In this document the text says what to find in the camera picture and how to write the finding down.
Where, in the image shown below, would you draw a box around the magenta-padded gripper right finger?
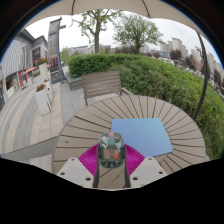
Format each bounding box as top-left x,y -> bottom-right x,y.
123,143 -> 168,189

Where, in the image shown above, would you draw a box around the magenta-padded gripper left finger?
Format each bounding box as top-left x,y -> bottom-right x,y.
56,143 -> 101,189

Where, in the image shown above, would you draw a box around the patterned computer mouse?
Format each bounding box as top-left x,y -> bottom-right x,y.
97,131 -> 127,169

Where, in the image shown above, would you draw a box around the blue mouse pad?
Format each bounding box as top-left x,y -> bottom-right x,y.
110,117 -> 174,158

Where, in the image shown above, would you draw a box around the white planter box with flowers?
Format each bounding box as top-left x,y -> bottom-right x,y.
35,58 -> 51,83
34,79 -> 54,116

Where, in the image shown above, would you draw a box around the wooden slat chair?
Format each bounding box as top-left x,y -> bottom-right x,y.
80,70 -> 134,107

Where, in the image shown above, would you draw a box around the green hedge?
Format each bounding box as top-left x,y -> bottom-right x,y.
67,53 -> 224,161

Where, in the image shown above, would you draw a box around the dark curved parasol pole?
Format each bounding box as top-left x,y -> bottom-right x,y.
192,31 -> 209,122

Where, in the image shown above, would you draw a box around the grey storefront building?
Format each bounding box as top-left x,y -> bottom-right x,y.
0,28 -> 49,111

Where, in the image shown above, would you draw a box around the distant apartment buildings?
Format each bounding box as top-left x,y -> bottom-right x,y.
159,37 -> 224,81

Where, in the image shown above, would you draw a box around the tall grey sign pillar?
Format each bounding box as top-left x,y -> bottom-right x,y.
47,17 -> 67,84

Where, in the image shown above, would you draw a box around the thin-crowned tree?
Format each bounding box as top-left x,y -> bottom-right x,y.
71,9 -> 123,54

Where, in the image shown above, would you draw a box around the full-crowned tree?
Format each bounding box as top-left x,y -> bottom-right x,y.
113,13 -> 164,54

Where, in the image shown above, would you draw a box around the beige parasol canopy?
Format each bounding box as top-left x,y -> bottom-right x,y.
24,0 -> 201,34

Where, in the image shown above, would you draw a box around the grey stone planter wall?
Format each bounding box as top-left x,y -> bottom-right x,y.
66,73 -> 84,92

